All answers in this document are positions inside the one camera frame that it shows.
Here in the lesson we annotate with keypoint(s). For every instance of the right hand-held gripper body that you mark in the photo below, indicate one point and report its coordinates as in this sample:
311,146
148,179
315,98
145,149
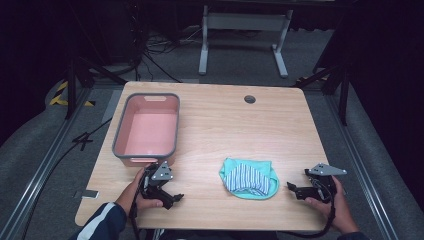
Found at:
321,186

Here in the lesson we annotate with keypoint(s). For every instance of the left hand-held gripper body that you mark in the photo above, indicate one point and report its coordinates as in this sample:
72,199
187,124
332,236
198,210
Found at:
156,188

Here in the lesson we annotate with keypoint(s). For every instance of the person's left hand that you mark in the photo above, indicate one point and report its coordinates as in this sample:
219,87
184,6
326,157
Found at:
131,196

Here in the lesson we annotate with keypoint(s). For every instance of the person's right hand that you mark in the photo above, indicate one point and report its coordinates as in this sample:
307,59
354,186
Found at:
340,210

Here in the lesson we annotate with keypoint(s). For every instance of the teal and striped cloth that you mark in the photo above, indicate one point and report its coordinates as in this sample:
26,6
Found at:
248,180

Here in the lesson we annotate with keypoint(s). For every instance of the pink basin with grey rim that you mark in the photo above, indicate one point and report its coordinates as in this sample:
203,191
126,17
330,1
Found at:
150,130

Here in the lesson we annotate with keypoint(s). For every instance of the black tape cross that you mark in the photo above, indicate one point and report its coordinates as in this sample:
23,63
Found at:
82,140

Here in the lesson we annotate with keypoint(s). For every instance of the black tripod stand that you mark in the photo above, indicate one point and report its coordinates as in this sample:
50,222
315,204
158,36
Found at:
343,96
71,86

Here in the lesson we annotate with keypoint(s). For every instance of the yellow and black floor tape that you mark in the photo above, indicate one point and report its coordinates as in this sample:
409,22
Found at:
58,99

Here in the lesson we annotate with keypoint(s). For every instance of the aluminium floor rail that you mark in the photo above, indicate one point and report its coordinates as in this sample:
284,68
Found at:
360,173
36,180

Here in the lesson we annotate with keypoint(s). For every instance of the grey metal table frame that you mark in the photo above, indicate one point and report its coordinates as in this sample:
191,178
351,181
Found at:
245,22

